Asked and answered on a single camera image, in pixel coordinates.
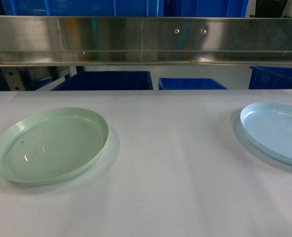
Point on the large blue bin left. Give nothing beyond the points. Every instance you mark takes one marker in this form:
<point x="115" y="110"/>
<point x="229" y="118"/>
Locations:
<point x="107" y="80"/>

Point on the pale green round plate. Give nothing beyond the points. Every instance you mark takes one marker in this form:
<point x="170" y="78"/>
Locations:
<point x="52" y="146"/>

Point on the blue bin middle floor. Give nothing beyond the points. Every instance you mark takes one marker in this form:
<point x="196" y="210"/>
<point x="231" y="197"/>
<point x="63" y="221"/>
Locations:
<point x="189" y="84"/>

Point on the blue bin right edge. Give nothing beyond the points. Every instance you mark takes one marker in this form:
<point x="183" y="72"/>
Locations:
<point x="270" y="78"/>

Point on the light blue round plate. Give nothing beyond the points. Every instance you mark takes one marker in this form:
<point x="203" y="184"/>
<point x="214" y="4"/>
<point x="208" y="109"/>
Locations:
<point x="268" y="126"/>

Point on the stainless steel shelf rail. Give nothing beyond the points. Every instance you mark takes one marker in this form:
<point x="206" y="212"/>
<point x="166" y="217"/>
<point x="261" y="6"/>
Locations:
<point x="81" y="41"/>

